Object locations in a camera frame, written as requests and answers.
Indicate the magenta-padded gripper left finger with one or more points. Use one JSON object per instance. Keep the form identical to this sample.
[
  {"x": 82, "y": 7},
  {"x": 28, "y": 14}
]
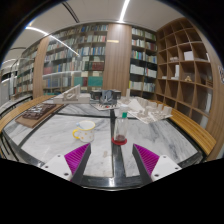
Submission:
[{"x": 60, "y": 165}]

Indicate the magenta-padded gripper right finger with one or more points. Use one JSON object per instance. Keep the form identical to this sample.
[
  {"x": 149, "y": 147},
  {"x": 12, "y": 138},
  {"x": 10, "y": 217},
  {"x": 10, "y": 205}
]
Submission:
[{"x": 163, "y": 165}]

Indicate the clear plastic bottle green label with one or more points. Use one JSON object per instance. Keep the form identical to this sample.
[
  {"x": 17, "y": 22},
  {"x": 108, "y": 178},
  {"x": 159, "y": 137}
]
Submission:
[{"x": 120, "y": 128}]

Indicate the light blue spoon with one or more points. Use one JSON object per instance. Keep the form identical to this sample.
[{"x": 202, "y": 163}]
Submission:
[{"x": 78, "y": 124}]

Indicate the curved wooden bench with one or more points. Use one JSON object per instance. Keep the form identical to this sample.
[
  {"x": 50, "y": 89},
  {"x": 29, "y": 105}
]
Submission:
[
  {"x": 18, "y": 111},
  {"x": 193, "y": 130}
]

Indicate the white city block model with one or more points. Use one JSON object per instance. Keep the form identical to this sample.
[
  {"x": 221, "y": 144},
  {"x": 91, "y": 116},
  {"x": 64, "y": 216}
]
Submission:
[{"x": 150, "y": 113}]

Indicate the dark model on wooden board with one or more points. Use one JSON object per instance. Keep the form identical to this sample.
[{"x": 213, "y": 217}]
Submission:
[{"x": 36, "y": 113}]

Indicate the white sloped building model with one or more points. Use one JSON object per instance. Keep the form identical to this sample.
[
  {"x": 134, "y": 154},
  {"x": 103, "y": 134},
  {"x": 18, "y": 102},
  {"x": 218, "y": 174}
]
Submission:
[{"x": 71, "y": 96}]

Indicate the small white site model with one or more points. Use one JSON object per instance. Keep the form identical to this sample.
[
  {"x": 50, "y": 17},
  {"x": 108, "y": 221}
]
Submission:
[{"x": 103, "y": 107}]

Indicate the black building model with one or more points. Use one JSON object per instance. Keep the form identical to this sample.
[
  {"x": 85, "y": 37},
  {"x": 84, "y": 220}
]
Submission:
[{"x": 106, "y": 96}]

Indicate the wooden cubby shelf unit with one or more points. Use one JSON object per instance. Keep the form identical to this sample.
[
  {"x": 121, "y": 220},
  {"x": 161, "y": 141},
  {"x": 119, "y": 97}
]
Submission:
[{"x": 190, "y": 73}]

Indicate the book-filled bookcase behind glass railing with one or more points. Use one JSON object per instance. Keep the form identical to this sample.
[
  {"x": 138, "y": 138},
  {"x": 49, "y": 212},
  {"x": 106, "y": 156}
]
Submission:
[{"x": 28, "y": 73}]

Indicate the narrow book-filled bookcase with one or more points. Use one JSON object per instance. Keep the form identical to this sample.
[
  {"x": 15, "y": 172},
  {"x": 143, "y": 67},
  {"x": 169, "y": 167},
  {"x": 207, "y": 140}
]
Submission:
[{"x": 143, "y": 63}]

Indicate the wide book-filled bookcase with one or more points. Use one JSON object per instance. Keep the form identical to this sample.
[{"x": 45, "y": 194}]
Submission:
[{"x": 76, "y": 56}]

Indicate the curved ceiling light strip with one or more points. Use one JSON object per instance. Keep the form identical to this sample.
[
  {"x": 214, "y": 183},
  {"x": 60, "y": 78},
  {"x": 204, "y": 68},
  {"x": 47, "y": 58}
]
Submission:
[{"x": 50, "y": 35}]

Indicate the straight ceiling light strip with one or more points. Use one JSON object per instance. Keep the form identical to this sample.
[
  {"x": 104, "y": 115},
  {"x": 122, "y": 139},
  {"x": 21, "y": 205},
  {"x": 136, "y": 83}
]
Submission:
[{"x": 124, "y": 10}]

